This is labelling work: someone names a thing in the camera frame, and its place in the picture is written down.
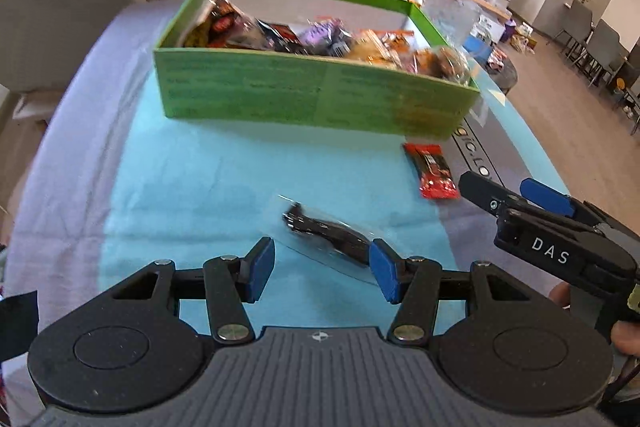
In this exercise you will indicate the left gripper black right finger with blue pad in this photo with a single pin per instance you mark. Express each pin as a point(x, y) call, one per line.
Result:
point(413, 285)

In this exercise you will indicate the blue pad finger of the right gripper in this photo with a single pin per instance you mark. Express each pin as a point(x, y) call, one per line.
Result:
point(547, 197)

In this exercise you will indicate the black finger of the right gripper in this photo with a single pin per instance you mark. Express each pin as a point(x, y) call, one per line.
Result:
point(485, 193)

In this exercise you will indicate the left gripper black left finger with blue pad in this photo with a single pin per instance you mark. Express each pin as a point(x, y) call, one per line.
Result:
point(229, 283)

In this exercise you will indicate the clear dark snack packet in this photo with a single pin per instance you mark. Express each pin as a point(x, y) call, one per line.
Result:
point(320, 237)

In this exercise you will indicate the purple snack packet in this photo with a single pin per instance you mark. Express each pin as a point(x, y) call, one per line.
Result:
point(326, 38)

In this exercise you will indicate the black red snack packet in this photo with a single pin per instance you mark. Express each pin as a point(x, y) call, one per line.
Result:
point(281, 38)

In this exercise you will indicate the red snack bar packet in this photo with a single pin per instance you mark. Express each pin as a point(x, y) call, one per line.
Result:
point(434, 174)

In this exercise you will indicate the teal table mat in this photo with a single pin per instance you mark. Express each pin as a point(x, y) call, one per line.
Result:
point(189, 191)

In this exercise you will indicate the lavender table cloth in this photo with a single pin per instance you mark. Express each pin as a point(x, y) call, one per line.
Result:
point(58, 235)

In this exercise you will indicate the green cardboard box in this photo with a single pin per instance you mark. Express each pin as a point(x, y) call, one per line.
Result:
point(331, 92)

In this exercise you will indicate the black yellow snack bag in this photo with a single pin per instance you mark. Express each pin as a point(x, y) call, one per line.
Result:
point(225, 26)

